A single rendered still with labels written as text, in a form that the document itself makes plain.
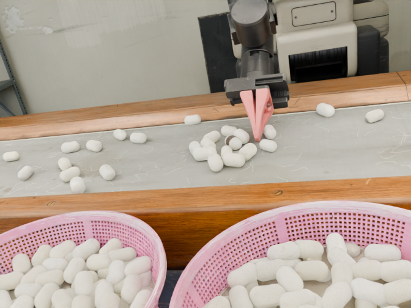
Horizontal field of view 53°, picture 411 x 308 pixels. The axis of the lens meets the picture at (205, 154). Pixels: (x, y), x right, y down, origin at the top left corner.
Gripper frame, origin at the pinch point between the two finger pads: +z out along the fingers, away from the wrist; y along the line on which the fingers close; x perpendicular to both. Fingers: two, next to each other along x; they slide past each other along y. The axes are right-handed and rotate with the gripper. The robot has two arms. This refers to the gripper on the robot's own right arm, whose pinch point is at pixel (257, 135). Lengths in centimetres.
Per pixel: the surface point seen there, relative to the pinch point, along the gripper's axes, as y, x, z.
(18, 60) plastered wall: -188, 129, -139
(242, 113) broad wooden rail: -4.5, 9.9, -10.1
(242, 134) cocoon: -2.5, 0.3, -0.5
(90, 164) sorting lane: -29.2, -0.3, 3.4
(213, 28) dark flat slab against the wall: -50, 135, -147
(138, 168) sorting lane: -19.0, -2.1, 5.4
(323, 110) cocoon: 10.5, 6.5, -7.1
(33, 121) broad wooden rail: -54, 11, -14
